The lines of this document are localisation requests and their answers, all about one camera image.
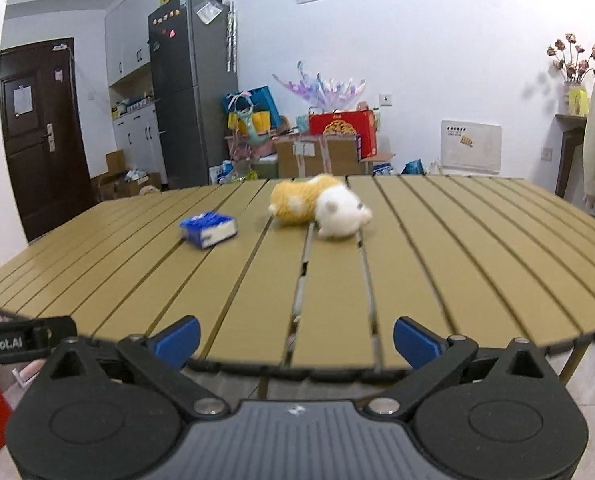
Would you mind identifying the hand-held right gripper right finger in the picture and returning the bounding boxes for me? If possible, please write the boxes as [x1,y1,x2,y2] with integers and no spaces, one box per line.
[365,316,561,417]

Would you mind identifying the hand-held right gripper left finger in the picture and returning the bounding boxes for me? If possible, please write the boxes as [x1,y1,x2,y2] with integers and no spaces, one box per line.
[42,316,228,417]

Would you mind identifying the orange white hamster plush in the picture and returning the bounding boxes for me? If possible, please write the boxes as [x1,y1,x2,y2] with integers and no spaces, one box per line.
[268,174,373,239]

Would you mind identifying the olive folding table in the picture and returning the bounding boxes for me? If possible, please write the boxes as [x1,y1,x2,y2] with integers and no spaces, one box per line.
[0,175,595,401]

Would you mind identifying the blue tissue pack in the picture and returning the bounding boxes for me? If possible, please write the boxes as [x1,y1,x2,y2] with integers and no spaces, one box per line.
[180,212,239,250]

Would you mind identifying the small open cardboard box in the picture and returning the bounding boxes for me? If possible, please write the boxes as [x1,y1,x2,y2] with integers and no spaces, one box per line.
[92,150,163,201]

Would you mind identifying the dark brown door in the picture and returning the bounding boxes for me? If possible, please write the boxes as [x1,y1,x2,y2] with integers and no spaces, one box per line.
[0,37,95,243]

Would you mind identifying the large cardboard box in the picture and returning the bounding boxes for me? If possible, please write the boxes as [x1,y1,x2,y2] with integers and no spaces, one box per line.
[274,135,363,178]

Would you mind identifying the red gift box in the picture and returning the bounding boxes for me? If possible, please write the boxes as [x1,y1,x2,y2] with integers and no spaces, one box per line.
[308,110,379,158]

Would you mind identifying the grey refrigerator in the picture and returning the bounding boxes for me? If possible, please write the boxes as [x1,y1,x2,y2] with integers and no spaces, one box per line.
[148,0,239,191]

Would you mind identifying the dark wooden side table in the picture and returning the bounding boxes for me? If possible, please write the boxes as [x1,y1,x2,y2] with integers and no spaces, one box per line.
[555,114,589,198]

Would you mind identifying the blue gift bag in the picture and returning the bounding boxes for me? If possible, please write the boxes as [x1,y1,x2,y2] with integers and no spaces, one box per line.
[221,86,280,133]

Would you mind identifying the iridescent paper bouquet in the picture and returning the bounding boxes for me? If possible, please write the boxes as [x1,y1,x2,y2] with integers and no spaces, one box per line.
[272,60,367,113]

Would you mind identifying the yellow vase with dried flowers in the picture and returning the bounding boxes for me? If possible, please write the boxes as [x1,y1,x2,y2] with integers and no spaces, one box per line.
[546,32,595,116]

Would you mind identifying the white cabinets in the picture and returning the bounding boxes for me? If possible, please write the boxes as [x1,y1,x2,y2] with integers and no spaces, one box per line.
[104,0,168,186]

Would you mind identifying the white wall heater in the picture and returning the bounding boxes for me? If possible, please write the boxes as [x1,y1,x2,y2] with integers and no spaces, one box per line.
[440,120,503,177]

